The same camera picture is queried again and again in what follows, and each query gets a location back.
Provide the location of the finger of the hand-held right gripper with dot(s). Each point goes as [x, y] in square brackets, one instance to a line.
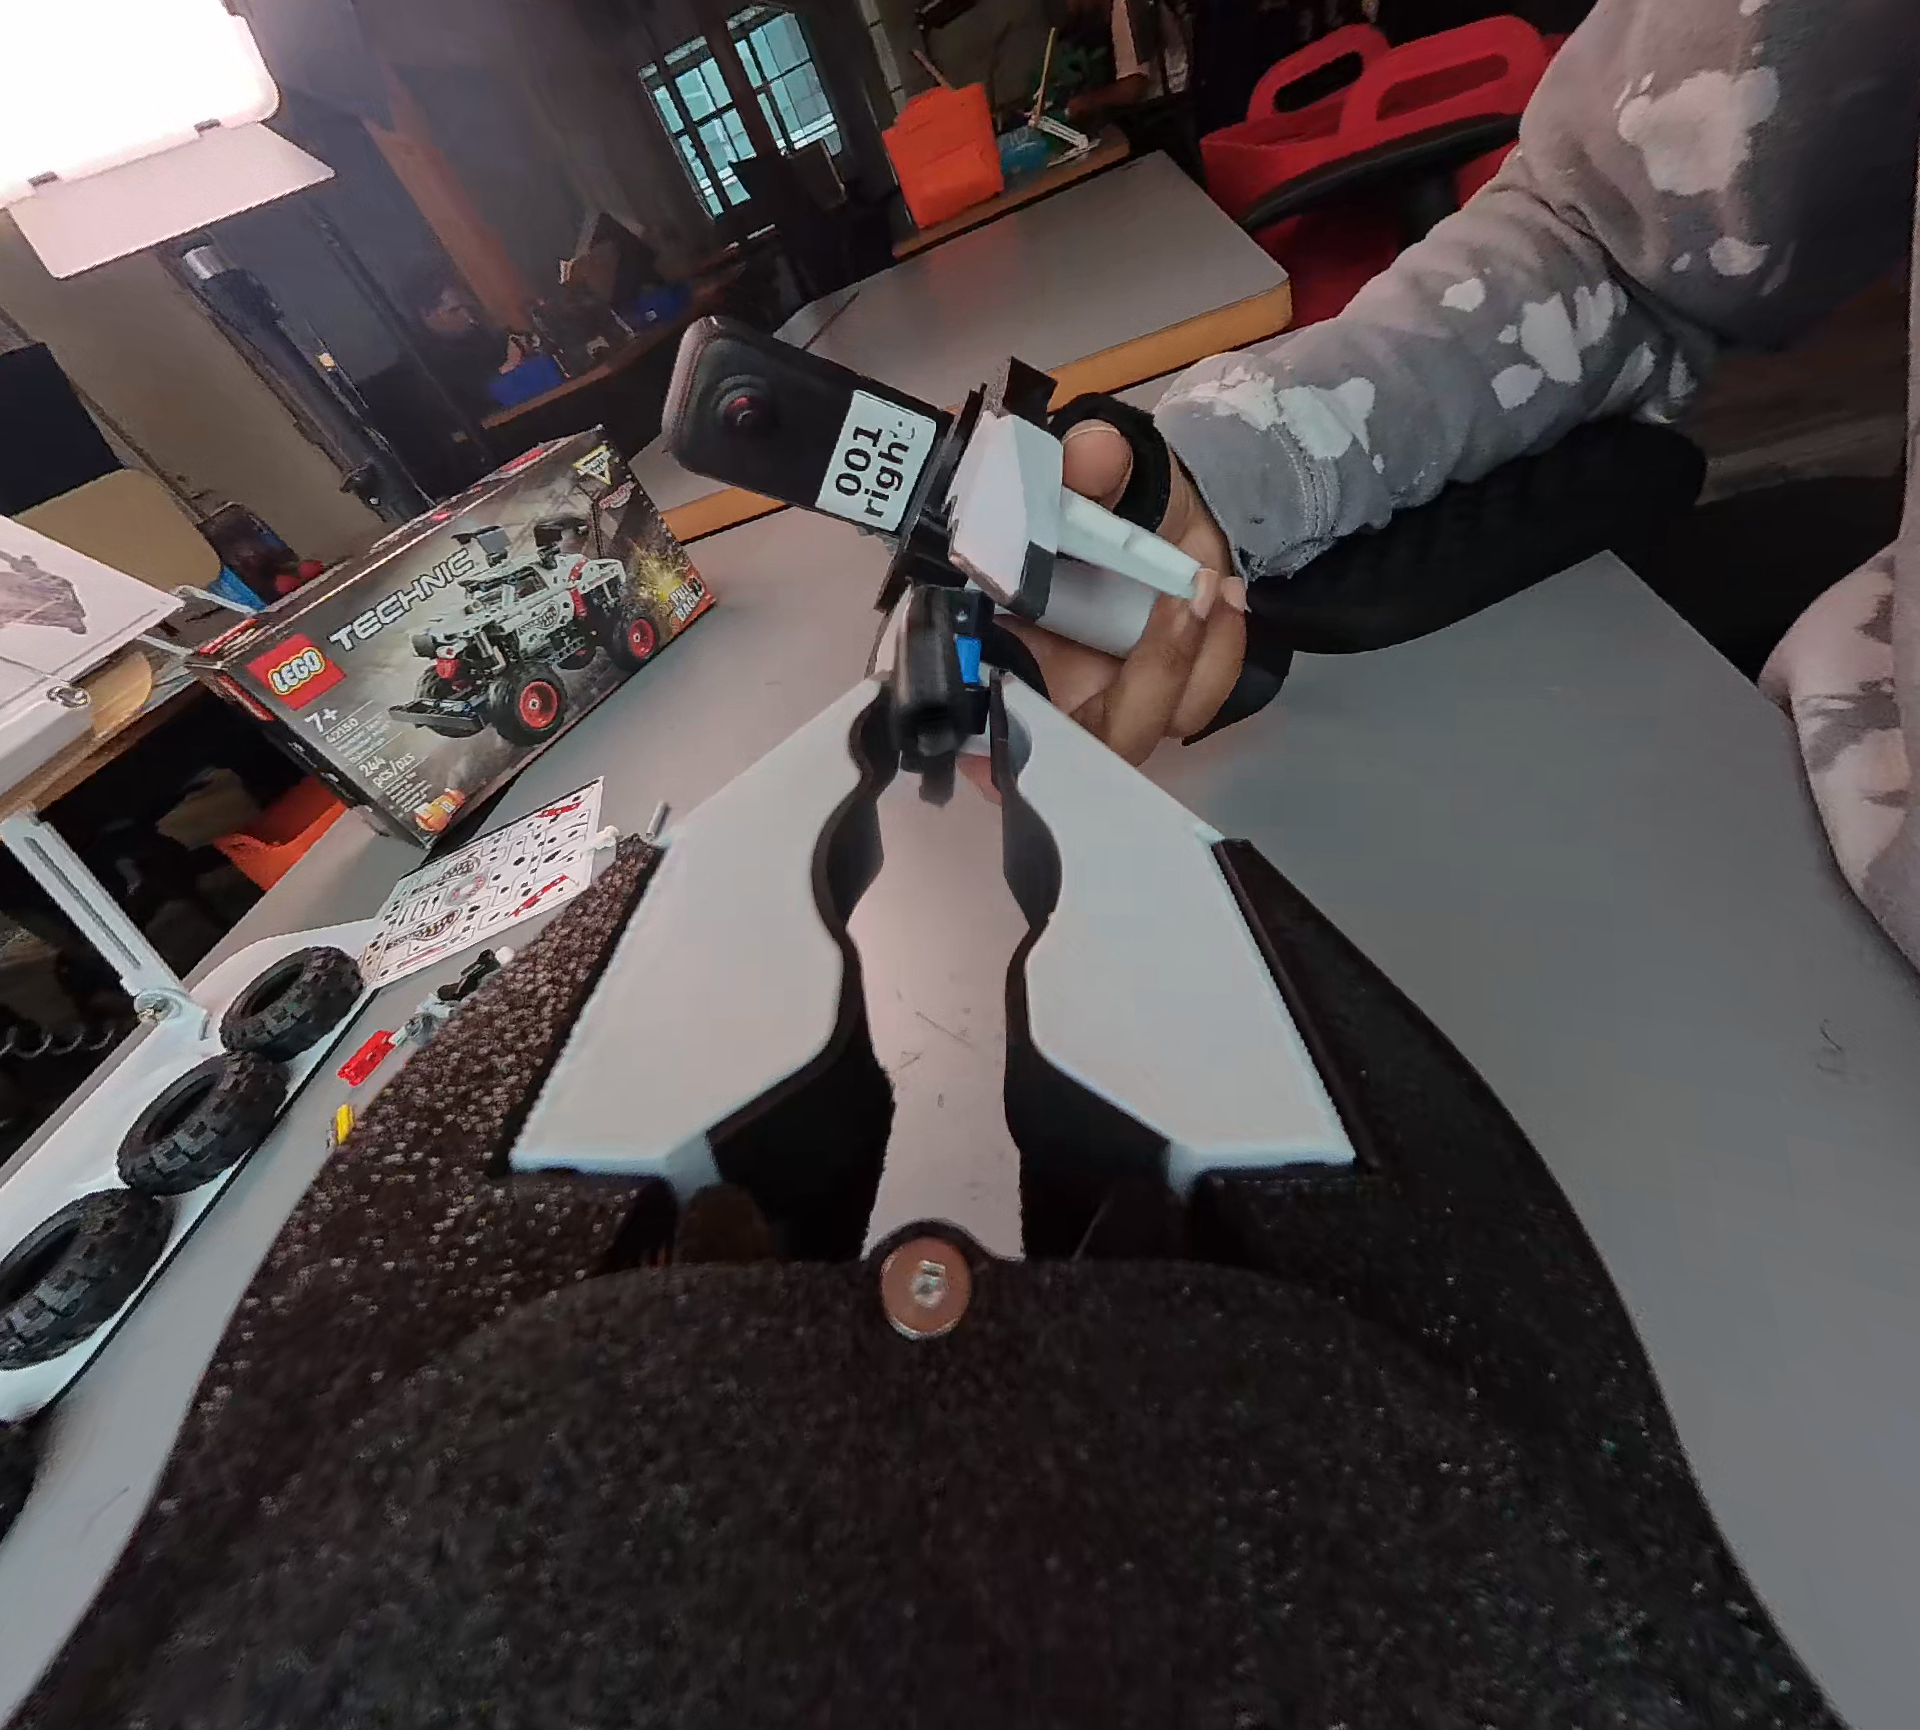
[1012, 514]
[908, 650]

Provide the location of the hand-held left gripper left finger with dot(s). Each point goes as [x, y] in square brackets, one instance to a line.
[705, 994]

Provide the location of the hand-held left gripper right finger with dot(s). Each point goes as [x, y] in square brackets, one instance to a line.
[1184, 994]

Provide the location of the blue connector pin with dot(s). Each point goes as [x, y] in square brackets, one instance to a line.
[971, 658]

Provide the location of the black connector brick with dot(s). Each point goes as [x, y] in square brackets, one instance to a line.
[932, 725]

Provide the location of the person's right forearm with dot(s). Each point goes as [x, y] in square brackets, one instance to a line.
[1574, 184]

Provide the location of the grey desk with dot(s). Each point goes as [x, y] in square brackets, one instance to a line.
[1501, 980]

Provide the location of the person's right hand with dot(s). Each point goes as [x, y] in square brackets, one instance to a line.
[1141, 703]

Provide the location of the sticker sheet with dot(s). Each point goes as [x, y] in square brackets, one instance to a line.
[481, 882]

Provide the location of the orange storage bin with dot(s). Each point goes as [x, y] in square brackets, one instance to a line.
[284, 838]
[942, 163]

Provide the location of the arched window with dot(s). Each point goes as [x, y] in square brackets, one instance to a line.
[735, 110]

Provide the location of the scattered red white toy bricks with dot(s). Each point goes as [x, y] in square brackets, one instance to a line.
[364, 1054]

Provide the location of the toy truck set box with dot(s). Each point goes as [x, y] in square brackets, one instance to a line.
[451, 650]

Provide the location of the black toy tire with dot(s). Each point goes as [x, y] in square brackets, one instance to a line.
[292, 1003]
[82, 1281]
[202, 1122]
[13, 1474]

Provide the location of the row of black tires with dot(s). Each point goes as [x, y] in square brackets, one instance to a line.
[240, 1228]

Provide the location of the red office chair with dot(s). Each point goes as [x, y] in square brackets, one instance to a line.
[1320, 94]

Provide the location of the wooden divider board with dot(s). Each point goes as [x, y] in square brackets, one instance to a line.
[121, 530]

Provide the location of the person's grey mottled hoodie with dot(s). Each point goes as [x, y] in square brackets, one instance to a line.
[1852, 741]

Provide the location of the instruction booklet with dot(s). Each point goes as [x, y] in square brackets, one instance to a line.
[75, 620]

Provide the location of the white light panel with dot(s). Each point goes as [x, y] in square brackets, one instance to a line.
[121, 34]

